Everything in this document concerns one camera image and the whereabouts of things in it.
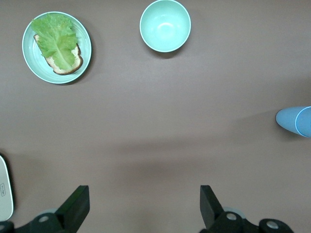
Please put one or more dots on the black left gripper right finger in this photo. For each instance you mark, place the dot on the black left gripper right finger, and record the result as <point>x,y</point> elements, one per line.
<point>211,211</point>

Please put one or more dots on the green lettuce leaf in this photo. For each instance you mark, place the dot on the green lettuce leaf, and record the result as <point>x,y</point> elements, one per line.
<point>56,38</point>

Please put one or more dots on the toasted bread slice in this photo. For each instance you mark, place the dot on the toasted bread slice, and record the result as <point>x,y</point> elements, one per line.
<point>75,61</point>

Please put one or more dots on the blue cup holding tissue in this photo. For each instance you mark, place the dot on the blue cup holding tissue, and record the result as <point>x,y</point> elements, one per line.
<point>288,120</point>

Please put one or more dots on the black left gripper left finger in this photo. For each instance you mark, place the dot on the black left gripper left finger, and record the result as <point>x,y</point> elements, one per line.
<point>70,213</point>

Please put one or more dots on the mint green plate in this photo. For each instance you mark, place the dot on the mint green plate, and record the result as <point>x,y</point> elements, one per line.
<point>83,36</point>

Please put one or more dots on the mint green bowl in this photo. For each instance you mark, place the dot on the mint green bowl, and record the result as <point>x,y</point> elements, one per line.
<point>165,25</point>

